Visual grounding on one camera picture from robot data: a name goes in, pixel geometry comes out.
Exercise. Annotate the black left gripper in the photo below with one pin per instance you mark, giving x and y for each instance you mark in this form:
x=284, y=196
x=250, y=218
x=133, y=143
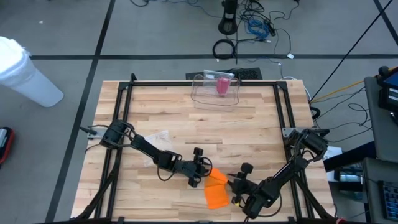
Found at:
x=189, y=169

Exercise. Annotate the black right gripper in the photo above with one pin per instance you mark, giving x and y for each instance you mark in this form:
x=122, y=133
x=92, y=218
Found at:
x=247, y=189

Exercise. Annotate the orange bandage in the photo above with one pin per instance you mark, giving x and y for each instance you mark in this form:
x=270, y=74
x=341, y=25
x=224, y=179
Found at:
x=216, y=193

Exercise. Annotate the clear bag with white label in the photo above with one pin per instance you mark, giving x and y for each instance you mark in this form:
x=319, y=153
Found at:
x=161, y=138

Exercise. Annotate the pink bandage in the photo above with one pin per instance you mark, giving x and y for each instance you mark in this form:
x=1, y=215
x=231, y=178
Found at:
x=223, y=86

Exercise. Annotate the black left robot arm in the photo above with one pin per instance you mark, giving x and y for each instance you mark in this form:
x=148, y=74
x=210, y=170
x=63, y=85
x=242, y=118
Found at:
x=149, y=151

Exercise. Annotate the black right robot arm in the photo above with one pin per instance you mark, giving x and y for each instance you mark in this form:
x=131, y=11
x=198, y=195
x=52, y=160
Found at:
x=280, y=180

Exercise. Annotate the clear plastic container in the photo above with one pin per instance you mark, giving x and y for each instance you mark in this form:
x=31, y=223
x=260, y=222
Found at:
x=202, y=99

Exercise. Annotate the white paper sheet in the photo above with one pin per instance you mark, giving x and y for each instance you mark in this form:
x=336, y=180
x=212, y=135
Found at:
x=334, y=152

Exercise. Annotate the black and silver device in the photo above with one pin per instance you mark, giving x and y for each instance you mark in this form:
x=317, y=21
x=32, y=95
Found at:
x=348, y=178

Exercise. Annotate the black keyboard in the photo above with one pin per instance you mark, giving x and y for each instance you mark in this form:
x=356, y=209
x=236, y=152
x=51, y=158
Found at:
x=252, y=74

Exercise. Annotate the dark blue panel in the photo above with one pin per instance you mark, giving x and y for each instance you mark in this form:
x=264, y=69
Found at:
x=351, y=155

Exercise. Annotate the grey cabinet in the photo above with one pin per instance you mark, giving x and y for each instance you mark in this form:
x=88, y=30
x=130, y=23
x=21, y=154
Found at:
x=371, y=186
x=374, y=124

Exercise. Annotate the small white tag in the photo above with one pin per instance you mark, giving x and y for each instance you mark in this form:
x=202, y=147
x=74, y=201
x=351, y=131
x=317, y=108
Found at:
x=290, y=56

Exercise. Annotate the black floor stand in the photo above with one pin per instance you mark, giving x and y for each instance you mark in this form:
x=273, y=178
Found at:
x=228, y=26

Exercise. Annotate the black keypad device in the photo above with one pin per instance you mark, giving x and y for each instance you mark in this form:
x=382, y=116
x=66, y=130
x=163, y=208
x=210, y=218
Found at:
x=390, y=199

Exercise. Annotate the black device with blue screen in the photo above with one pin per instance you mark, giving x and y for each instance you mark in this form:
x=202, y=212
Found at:
x=388, y=93

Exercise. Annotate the black slanted pole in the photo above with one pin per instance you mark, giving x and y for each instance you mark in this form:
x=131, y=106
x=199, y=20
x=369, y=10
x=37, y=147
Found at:
x=351, y=51

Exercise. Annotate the white trash bin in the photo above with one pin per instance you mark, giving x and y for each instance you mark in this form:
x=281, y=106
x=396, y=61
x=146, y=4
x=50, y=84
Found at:
x=25, y=77

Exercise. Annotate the red and black case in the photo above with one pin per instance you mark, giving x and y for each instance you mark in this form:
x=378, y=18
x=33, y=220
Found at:
x=3, y=140

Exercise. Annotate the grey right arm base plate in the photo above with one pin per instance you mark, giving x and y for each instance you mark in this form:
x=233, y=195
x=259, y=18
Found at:
x=287, y=132

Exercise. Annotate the grey left arm base plate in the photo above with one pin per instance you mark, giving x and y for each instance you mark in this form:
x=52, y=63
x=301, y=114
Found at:
x=93, y=136

